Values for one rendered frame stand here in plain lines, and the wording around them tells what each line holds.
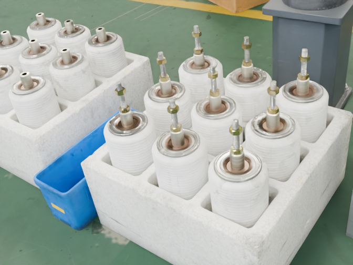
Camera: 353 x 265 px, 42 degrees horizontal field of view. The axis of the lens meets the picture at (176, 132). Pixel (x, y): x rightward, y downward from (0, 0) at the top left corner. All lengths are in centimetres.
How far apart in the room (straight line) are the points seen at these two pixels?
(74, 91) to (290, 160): 54
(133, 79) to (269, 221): 58
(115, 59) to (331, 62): 52
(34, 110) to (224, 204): 50
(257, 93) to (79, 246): 48
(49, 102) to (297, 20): 59
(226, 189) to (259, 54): 89
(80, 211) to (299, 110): 49
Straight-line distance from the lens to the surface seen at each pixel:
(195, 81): 96
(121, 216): 93
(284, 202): 77
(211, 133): 83
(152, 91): 93
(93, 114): 110
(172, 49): 162
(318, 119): 89
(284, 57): 116
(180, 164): 75
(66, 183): 108
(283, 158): 80
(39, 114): 104
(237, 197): 71
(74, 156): 106
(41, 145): 103
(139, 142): 82
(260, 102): 93
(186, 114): 91
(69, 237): 103
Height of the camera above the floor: 74
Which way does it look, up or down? 38 degrees down
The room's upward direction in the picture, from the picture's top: 9 degrees counter-clockwise
